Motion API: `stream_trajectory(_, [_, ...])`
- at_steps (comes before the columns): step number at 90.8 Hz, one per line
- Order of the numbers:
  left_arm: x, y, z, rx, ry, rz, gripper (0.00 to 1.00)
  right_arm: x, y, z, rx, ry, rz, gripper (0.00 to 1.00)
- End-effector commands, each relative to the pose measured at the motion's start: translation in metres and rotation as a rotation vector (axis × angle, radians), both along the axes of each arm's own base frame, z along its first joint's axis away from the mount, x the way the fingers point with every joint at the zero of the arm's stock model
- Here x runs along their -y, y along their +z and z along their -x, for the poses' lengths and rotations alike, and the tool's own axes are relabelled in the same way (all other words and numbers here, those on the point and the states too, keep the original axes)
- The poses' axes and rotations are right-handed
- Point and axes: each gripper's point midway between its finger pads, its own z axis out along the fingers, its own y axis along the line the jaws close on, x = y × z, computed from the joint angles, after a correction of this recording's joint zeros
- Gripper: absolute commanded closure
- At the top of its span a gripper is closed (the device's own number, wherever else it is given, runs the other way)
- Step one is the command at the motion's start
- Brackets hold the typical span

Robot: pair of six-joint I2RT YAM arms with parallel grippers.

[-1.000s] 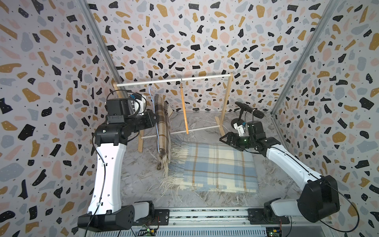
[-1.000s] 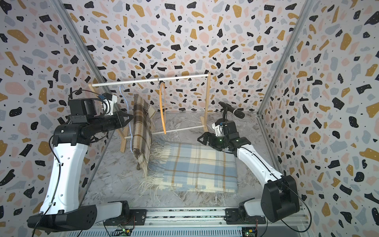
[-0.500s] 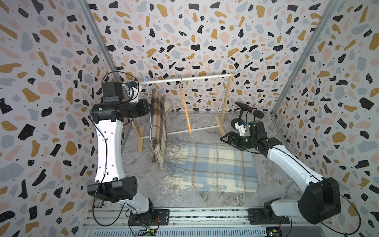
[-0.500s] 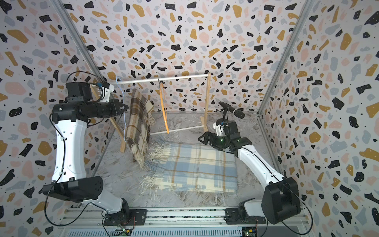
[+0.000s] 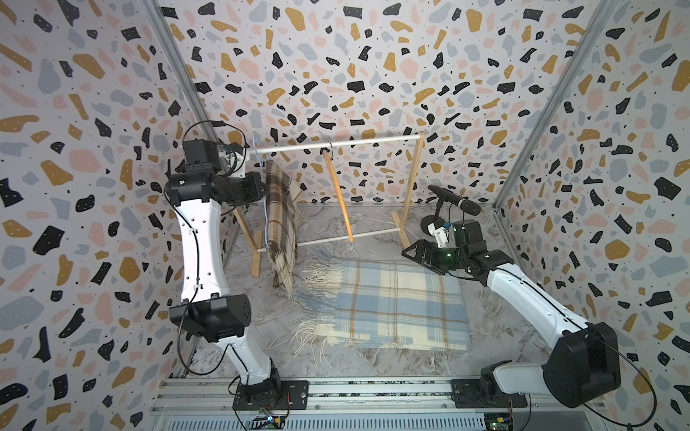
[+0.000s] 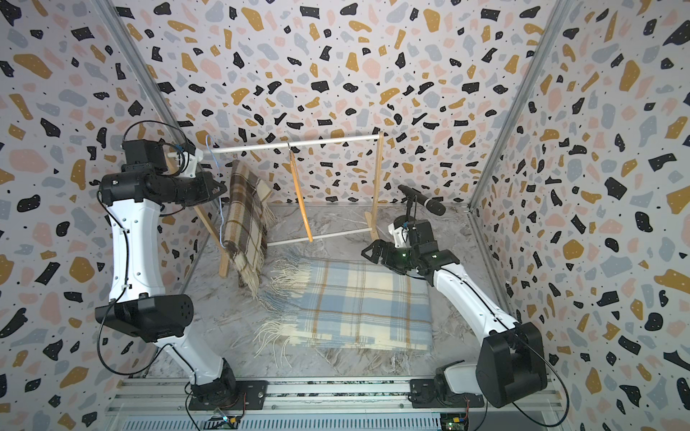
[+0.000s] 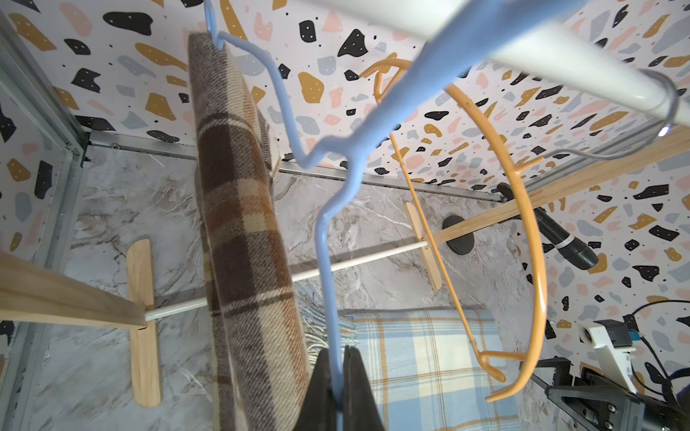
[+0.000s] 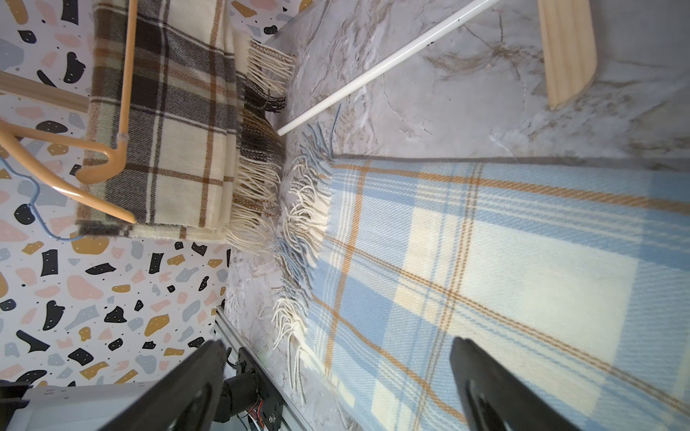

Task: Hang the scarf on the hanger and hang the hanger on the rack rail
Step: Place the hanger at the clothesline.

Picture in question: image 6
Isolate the brown plaid scarf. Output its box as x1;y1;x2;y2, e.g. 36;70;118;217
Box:
223;160;277;298

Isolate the light blue wire hanger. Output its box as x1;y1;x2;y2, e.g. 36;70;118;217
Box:
204;134;230;250

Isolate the orange plastic hanger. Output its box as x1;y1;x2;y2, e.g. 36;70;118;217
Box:
287;145;314;242

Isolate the blue plaid scarf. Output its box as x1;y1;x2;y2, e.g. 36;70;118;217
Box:
254;256;433;365

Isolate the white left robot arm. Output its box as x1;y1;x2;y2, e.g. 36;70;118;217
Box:
95;139;268;411

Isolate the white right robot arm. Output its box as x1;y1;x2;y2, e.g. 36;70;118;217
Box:
361;220;548;408

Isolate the wooden clothes rack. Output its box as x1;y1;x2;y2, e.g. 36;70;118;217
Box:
160;130;386;279

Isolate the black microphone on stand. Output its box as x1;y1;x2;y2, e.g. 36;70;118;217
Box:
394;185;447;229

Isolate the green circuit board right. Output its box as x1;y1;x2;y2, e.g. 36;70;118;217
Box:
440;412;469;431

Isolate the green circuit board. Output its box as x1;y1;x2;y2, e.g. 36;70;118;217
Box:
440;412;469;431
213;409;244;430

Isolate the green circuit board left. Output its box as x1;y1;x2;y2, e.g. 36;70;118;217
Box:
213;409;244;430

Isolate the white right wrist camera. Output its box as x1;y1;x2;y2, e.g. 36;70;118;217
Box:
388;224;410;249

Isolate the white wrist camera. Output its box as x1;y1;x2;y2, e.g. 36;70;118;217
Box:
388;224;410;249
167;150;204;178

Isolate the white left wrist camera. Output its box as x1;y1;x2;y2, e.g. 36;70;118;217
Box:
167;150;204;178

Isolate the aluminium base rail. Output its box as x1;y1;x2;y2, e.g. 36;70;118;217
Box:
104;376;568;430

